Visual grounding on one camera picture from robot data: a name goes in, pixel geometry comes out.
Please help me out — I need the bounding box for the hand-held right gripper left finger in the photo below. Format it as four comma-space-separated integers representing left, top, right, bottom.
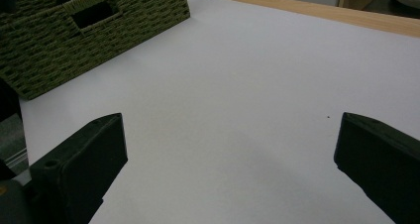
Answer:
29, 112, 129, 224

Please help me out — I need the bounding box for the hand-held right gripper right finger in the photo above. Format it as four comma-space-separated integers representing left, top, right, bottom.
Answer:
333, 111, 420, 224

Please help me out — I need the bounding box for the green woven basket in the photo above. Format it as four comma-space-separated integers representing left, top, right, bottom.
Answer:
0, 0, 191, 101

